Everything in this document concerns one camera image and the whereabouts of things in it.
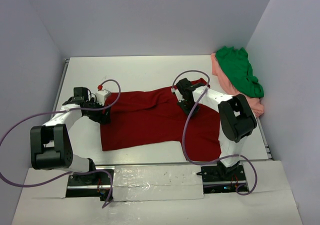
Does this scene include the white cardboard front cover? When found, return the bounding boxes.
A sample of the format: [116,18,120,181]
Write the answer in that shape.
[12,161,302,225]

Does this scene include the red t-shirt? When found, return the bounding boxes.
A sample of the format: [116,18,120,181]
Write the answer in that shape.
[100,87,221,162]

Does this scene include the green t-shirt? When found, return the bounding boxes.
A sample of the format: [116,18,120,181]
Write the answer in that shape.
[215,46,265,99]

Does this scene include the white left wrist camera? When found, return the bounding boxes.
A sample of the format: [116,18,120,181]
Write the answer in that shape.
[95,89,111,106]

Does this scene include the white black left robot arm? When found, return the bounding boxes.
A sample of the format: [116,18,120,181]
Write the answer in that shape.
[30,87,111,185]

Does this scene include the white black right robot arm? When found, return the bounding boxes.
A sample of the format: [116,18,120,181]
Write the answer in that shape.
[171,78,257,178]

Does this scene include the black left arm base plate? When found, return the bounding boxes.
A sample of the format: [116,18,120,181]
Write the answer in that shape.
[65,171,113,202]

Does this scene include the salmon pink t-shirt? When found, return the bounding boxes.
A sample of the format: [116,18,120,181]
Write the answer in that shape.
[211,53,265,118]

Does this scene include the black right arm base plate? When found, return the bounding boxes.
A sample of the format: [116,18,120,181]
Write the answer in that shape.
[196,163,249,194]

